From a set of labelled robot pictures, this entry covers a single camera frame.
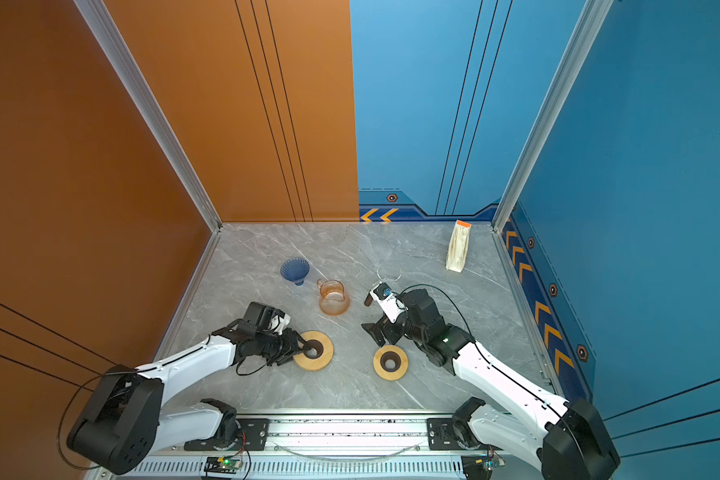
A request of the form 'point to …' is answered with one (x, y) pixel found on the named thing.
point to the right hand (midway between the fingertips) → (375, 312)
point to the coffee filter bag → (458, 246)
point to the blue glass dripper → (295, 269)
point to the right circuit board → (479, 467)
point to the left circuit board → (224, 464)
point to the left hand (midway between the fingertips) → (308, 347)
